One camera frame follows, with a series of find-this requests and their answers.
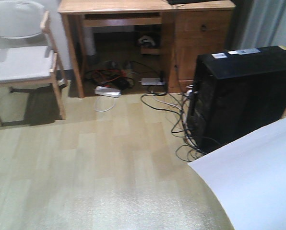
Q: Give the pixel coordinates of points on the white power strip rear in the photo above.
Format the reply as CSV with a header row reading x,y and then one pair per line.
x,y
152,81

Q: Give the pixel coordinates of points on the white power strip front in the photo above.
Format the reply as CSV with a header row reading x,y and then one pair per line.
x,y
107,91

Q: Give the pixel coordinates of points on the grey curtain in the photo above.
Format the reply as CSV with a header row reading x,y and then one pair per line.
x,y
257,23

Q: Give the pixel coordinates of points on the white wooden chair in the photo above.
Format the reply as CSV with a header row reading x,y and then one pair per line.
x,y
29,65

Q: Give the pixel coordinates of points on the white paper sheets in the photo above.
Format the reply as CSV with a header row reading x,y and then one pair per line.
x,y
248,177

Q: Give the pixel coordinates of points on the white power strip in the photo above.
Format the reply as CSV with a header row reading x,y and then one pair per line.
x,y
107,91
152,81

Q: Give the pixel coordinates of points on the wooden computer desk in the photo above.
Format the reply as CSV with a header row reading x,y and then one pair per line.
x,y
187,31

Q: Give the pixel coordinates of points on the black computer tower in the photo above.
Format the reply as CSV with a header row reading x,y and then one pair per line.
x,y
235,93

